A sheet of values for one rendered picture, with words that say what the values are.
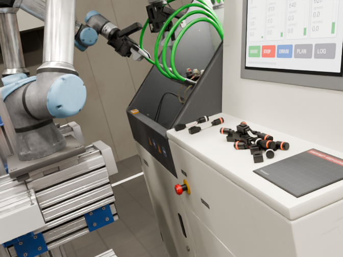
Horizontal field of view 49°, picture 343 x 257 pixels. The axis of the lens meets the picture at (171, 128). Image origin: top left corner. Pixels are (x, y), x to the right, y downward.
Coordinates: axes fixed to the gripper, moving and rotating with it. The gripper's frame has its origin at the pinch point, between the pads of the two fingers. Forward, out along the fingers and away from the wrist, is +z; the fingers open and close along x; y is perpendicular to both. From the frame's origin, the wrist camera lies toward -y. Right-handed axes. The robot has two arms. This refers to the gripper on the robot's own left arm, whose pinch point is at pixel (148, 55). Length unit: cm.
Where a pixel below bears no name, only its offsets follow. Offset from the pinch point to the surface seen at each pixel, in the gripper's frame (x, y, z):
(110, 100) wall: -202, 99, -82
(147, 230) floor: -72, 110, 43
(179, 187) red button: 48, 20, 52
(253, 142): 68, -10, 61
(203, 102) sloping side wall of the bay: 33, -4, 39
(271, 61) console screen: 55, -29, 51
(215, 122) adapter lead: 44, -4, 48
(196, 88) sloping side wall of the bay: 34.3, -6.9, 34.4
